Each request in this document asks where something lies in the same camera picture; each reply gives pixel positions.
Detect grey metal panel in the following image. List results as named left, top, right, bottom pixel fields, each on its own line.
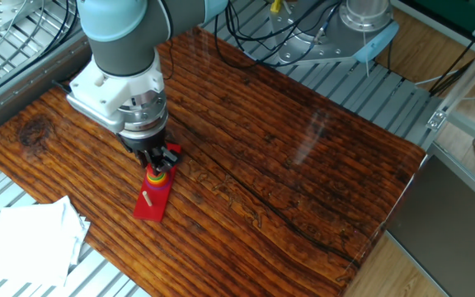
left=385, top=153, right=475, bottom=297

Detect black cables by post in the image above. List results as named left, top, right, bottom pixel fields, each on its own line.
left=429, top=7, right=475, bottom=97

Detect aluminium frame post with bracket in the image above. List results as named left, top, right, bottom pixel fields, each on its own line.
left=426, top=24, right=475, bottom=154

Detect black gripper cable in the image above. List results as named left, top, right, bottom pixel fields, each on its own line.
left=214, top=0, right=342, bottom=69

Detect white cable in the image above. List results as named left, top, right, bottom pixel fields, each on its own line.
left=413, top=68, right=475, bottom=102

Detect glossy wood-grain board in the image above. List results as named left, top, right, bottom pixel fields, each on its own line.
left=0, top=18, right=427, bottom=297

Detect white crumpled paper sheet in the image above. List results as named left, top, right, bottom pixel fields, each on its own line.
left=0, top=195, right=92, bottom=289

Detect grey table edge beam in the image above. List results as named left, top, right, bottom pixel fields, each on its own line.
left=0, top=31, right=94, bottom=144

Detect large purple Hanoi ring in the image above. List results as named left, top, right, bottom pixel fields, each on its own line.
left=143, top=180, right=172, bottom=192

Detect red Hanoi base with pegs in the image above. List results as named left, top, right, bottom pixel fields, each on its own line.
left=133, top=142, right=182, bottom=224

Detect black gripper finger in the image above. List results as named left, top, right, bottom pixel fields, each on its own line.
left=154, top=144, right=183, bottom=173
left=136, top=148, right=158, bottom=171

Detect black cable pair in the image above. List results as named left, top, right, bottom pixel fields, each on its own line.
left=0, top=0, right=80, bottom=98

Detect silver robot mounting plate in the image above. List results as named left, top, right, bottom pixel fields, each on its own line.
left=274, top=7, right=370, bottom=65

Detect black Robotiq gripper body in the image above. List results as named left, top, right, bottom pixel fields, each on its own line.
left=117, top=129, right=167, bottom=158

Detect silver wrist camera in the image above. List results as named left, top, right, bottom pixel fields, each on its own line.
left=66, top=94, right=127, bottom=134

